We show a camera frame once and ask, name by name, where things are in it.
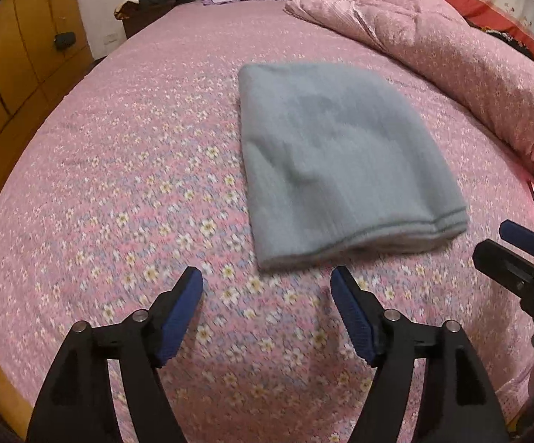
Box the grey-green pants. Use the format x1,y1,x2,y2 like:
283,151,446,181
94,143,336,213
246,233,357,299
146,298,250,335
238,63,469,269

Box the pink floral duvet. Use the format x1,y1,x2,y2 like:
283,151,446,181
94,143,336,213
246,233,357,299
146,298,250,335
285,0,534,172

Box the pink floral bed sheet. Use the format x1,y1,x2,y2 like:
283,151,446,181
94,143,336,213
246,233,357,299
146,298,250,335
0,1,534,442

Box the wooden wardrobe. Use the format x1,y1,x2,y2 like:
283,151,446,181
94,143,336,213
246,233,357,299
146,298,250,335
0,0,94,193

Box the dark wooden nightstand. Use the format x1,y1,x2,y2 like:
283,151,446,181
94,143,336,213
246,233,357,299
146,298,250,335
123,2,176,39

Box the black bag on wardrobe handle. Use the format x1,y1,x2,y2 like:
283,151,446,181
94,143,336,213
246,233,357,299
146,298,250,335
54,32,77,51

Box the wall socket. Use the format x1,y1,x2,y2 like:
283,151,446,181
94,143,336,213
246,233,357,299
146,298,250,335
104,34,118,45

